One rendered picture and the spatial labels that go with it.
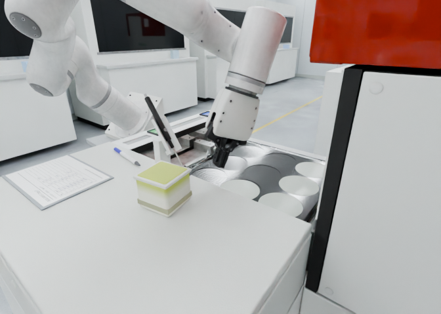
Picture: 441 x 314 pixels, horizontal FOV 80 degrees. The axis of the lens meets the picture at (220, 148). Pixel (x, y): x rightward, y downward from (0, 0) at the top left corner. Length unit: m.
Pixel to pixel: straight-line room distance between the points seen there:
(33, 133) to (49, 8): 2.88
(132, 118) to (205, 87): 4.27
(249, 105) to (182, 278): 0.35
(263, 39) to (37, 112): 3.11
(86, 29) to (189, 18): 3.41
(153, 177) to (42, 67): 0.60
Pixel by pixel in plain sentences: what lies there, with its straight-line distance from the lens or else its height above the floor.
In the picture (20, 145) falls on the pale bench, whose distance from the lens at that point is 3.49.
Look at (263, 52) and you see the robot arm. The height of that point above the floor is 1.23.
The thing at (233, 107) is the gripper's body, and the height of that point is 1.12.
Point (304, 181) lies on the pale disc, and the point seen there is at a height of 0.90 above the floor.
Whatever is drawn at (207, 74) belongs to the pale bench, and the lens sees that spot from 5.38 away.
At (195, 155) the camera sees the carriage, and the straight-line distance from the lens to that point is 0.91.
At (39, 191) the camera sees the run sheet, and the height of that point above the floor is 0.97.
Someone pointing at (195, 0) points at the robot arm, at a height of 1.32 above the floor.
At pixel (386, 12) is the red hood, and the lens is 0.39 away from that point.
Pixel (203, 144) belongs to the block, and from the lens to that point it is 0.92.
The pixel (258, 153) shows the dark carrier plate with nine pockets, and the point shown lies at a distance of 0.88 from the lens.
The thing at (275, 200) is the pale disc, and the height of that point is 0.90.
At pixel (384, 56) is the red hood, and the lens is 0.39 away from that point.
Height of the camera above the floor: 1.26
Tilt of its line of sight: 23 degrees down
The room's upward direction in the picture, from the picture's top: straight up
